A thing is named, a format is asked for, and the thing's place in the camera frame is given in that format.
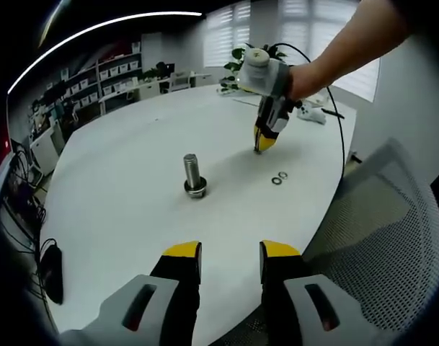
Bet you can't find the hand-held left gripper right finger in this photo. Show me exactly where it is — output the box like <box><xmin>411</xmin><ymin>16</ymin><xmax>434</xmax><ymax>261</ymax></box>
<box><xmin>259</xmin><ymin>239</ymin><xmax>382</xmax><ymax>346</ymax></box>

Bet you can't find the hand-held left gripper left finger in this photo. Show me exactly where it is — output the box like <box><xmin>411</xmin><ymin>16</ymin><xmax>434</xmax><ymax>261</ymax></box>
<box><xmin>58</xmin><ymin>240</ymin><xmax>203</xmax><ymax>346</ymax></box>

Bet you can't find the thick threaded steel stud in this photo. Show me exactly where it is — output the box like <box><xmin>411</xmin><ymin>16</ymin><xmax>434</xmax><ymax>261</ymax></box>
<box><xmin>182</xmin><ymin>153</ymin><xmax>208</xmax><ymax>199</ymax></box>

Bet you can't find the person's right hand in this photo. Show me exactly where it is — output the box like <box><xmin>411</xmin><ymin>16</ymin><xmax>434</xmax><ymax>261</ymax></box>
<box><xmin>287</xmin><ymin>61</ymin><xmax>323</xmax><ymax>102</ymax></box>

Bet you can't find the white paper sheet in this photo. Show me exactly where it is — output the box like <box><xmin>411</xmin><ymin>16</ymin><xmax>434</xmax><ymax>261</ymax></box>
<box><xmin>233</xmin><ymin>95</ymin><xmax>260</xmax><ymax>107</ymax></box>

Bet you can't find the white game controller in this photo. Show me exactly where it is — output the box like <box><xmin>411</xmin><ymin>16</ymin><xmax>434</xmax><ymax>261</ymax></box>
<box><xmin>297</xmin><ymin>104</ymin><xmax>328</xmax><ymax>125</ymax></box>

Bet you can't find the green potted plant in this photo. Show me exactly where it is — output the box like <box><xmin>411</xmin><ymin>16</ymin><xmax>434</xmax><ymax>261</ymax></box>
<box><xmin>218</xmin><ymin>43</ymin><xmax>289</xmax><ymax>95</ymax></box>

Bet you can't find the narrow window blind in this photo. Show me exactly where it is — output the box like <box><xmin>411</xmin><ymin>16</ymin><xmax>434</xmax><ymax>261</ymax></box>
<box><xmin>203</xmin><ymin>0</ymin><xmax>252</xmax><ymax>68</ymax></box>

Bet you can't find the wide window blind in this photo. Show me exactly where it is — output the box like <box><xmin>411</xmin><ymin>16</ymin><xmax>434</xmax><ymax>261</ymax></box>
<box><xmin>280</xmin><ymin>0</ymin><xmax>381</xmax><ymax>102</ymax></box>

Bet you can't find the white office chair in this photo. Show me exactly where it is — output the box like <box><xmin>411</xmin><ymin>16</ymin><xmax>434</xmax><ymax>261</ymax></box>
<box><xmin>168</xmin><ymin>71</ymin><xmax>191</xmax><ymax>91</ymax></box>

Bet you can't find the black desk appliance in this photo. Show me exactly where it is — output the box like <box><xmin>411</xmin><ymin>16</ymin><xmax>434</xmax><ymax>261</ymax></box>
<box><xmin>156</xmin><ymin>61</ymin><xmax>176</xmax><ymax>79</ymax></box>

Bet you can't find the grey mesh office chair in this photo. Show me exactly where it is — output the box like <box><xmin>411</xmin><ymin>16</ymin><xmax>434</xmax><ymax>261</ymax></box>
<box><xmin>218</xmin><ymin>138</ymin><xmax>439</xmax><ymax>346</ymax></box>

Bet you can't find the curved ceiling light strip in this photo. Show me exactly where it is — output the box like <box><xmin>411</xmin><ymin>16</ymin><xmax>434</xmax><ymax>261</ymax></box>
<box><xmin>8</xmin><ymin>11</ymin><xmax>203</xmax><ymax>94</ymax></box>

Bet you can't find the white background desk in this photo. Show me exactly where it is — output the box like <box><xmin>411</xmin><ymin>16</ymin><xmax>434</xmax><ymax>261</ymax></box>
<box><xmin>98</xmin><ymin>71</ymin><xmax>213</xmax><ymax>112</ymax></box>

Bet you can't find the black computer mouse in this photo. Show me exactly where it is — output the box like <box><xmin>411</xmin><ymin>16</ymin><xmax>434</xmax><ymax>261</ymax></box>
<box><xmin>41</xmin><ymin>247</ymin><xmax>64</xmax><ymax>306</ymax></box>

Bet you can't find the shelving with white bins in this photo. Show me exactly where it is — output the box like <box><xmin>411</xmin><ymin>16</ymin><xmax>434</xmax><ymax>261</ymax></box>
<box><xmin>42</xmin><ymin>41</ymin><xmax>143</xmax><ymax>109</ymax></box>

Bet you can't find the white cabinet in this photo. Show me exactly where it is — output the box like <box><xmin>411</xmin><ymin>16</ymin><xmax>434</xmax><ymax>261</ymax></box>
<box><xmin>28</xmin><ymin>128</ymin><xmax>60</xmax><ymax>170</ymax></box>

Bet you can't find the computer monitor with red screen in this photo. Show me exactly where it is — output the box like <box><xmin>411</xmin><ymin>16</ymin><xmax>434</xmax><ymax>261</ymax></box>
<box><xmin>0</xmin><ymin>115</ymin><xmax>13</xmax><ymax>170</ymax></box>

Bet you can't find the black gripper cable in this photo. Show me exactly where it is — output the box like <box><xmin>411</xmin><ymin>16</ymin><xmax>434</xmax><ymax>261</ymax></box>
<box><xmin>265</xmin><ymin>42</ymin><xmax>346</xmax><ymax>179</ymax></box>

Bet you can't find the tangle of black cables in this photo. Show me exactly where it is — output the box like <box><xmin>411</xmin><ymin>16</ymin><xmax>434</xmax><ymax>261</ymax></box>
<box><xmin>1</xmin><ymin>147</ymin><xmax>49</xmax><ymax>253</ymax></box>

